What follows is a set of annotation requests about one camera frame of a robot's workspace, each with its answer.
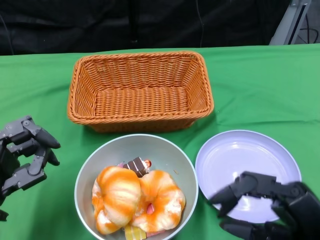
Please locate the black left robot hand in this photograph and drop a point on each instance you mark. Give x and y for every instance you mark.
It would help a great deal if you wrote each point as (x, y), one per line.
(25, 175)

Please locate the grey metal stand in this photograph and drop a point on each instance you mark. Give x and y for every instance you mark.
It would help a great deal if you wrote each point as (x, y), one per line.
(287, 25)

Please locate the orange wicker basket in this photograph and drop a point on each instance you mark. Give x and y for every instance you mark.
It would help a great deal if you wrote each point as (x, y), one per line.
(140, 100)

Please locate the brown chocolate cake slice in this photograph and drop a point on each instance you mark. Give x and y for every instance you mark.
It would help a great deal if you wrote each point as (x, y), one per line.
(136, 166)

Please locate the black backdrop curtain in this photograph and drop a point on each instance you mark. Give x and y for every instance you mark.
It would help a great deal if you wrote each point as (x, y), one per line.
(75, 25)

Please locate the yellow cake slice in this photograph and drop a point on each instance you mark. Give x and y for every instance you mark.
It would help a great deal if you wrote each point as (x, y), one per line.
(135, 232)

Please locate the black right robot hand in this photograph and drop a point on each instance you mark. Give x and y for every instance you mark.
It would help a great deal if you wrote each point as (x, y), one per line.
(300, 212)

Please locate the grey-green bowl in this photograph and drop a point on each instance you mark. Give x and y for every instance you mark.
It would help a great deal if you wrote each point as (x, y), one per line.
(160, 155)

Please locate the lilac round plate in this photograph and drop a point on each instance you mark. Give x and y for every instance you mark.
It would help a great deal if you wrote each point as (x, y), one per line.
(250, 155)

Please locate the salmon pink cake slice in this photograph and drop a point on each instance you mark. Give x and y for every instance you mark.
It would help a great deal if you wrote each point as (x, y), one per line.
(155, 233)

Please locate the green tablecloth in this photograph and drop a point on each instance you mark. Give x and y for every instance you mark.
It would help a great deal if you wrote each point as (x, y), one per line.
(250, 100)

